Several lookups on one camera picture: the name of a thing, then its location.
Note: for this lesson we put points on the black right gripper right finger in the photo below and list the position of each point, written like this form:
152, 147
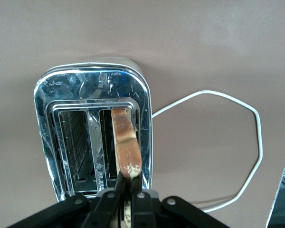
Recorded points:
145, 211

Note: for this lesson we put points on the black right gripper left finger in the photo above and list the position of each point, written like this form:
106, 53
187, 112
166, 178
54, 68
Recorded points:
102, 211

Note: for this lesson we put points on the brown-crust bread slice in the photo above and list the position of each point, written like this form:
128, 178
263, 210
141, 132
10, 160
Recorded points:
127, 142

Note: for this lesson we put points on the cream chrome two-slot toaster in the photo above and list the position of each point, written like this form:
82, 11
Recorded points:
90, 85

